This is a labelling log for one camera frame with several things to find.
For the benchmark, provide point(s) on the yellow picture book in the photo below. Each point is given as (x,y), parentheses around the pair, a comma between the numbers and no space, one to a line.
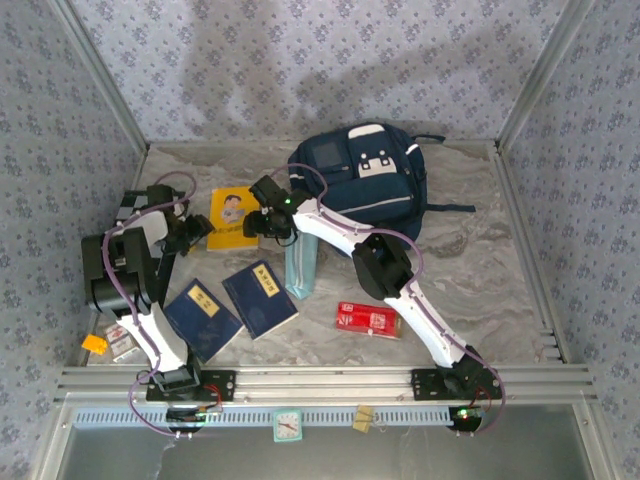
(227,235)

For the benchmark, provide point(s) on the light blue pencil case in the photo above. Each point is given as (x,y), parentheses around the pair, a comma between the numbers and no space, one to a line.
(300,275)

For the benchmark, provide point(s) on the navy book yellow label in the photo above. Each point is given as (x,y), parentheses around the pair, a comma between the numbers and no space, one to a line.
(205,325)
(260,305)

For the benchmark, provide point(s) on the navy blue backpack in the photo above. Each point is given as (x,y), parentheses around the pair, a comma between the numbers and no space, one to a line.
(380,195)

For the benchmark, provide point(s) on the red rectangular box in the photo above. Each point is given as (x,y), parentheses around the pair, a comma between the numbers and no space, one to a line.
(367,320)

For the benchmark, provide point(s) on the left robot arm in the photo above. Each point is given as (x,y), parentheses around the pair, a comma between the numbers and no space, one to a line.
(120,280)

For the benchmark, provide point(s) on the black grey chessboard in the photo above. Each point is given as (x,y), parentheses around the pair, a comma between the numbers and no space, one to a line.
(127,205)

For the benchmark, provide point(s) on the playing card box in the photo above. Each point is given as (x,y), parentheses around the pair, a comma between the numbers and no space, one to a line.
(120,342)

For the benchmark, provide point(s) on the small orange block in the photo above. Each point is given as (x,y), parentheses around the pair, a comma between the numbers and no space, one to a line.
(95,344)

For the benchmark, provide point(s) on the left controller board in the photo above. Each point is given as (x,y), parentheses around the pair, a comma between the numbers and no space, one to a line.
(185,415)

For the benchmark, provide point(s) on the controller board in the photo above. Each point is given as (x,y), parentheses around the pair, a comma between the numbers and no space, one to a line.
(185,415)
(465,417)

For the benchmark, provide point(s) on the small teal clock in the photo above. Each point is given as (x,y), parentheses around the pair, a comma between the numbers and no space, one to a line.
(287,426)

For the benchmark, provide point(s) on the small yellow tag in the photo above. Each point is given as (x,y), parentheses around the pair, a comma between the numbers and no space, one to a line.
(363,419)

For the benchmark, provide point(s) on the right controller board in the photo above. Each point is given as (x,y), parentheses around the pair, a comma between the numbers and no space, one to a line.
(465,417)

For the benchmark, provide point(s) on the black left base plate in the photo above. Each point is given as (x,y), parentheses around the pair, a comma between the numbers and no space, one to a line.
(220,385)

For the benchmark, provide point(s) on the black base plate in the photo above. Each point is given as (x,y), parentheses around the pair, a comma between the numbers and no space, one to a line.
(425,385)
(220,385)

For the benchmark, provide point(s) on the aluminium mounting rail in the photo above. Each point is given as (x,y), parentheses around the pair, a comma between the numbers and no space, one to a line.
(325,382)

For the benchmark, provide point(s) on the aluminium frame post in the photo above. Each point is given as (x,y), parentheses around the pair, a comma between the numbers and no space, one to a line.
(102,75)
(542,75)

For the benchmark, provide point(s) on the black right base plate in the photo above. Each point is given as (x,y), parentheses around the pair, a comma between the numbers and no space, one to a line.
(425,385)

